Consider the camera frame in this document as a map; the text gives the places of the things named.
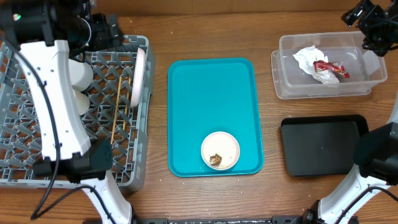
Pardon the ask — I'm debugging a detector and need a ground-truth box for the pale green bowl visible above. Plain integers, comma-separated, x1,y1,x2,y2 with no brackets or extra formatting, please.
68,59,93,92

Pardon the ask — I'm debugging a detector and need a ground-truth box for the white round plate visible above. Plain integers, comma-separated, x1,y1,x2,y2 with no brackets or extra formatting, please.
130,48,146,108

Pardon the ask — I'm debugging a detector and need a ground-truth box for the red snack wrapper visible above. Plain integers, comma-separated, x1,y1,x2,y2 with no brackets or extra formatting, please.
313,60,350,78

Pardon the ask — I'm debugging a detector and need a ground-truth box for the white napkin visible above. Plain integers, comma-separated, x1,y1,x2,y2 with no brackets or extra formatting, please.
293,45,339,84

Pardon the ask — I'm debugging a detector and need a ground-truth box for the white cup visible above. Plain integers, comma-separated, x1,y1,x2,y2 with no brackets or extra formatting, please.
73,90,90,116

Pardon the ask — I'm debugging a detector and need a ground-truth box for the pink bowl with scraps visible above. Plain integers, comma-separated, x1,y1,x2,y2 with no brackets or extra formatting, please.
201,131,240,171

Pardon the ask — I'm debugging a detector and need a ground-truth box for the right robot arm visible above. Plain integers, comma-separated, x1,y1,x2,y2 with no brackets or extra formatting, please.
293,0,397,224

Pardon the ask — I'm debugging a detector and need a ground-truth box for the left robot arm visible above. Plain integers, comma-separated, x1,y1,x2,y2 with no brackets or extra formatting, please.
1,1,134,223

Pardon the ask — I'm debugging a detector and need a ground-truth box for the clear plastic bin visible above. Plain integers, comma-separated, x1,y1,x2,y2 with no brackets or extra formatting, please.
278,31,387,88

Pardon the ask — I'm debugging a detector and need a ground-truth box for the grey dish rack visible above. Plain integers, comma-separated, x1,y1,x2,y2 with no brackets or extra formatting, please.
1,35,155,192

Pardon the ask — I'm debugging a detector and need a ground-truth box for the teal plastic tray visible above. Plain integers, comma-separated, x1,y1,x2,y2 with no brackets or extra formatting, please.
167,58,264,177

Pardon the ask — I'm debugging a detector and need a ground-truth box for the black tray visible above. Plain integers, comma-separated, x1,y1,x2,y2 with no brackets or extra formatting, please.
280,114,369,177

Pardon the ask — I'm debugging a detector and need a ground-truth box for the brown food scrap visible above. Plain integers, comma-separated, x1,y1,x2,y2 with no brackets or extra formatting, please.
210,154,222,167

